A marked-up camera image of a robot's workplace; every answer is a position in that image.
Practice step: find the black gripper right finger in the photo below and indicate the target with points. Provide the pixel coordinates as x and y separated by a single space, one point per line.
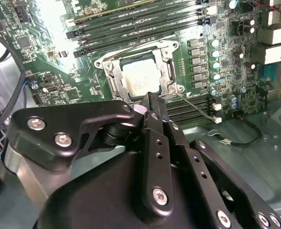
197 167

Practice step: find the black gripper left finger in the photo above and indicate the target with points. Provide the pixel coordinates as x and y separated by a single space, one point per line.
59 124

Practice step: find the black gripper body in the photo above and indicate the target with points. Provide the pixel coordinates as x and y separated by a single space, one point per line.
95 202

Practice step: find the thin metal locking lever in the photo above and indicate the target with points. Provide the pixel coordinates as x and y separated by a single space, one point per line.
140 49
195 106

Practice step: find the silver CPU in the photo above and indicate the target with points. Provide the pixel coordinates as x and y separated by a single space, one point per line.
140 76

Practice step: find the metal socket cover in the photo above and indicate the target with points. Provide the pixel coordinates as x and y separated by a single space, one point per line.
165 74

